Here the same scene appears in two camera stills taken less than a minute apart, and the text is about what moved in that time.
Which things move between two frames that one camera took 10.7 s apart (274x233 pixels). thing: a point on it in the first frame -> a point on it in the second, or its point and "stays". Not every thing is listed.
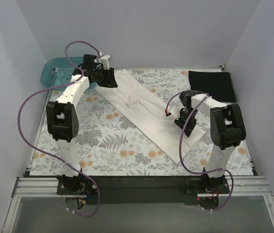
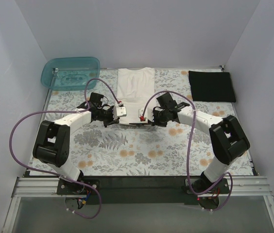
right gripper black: (185, 121) -> (153, 117)
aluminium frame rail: (237, 186) stays
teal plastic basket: (56, 71) stays
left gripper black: (108, 77) -> (113, 116)
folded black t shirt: (218, 85) stays
